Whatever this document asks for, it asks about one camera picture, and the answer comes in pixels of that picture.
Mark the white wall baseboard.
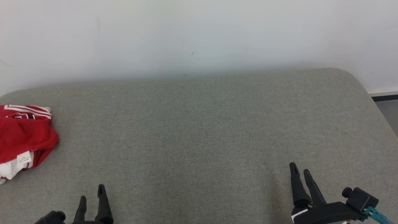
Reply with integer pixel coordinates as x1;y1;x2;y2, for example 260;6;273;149
367;90;398;96

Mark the teal plug black cable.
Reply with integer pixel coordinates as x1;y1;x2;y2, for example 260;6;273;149
364;206;393;224

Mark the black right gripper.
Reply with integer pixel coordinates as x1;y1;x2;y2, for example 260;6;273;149
289;162;364;224

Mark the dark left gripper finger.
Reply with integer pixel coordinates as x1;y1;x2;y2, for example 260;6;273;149
74;195;87;224
95;184;114;224

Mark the grey fabric sofa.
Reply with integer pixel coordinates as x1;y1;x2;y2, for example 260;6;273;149
0;68;398;224

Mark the red number 23 jersey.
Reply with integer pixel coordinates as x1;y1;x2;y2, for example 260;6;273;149
0;105;59;170

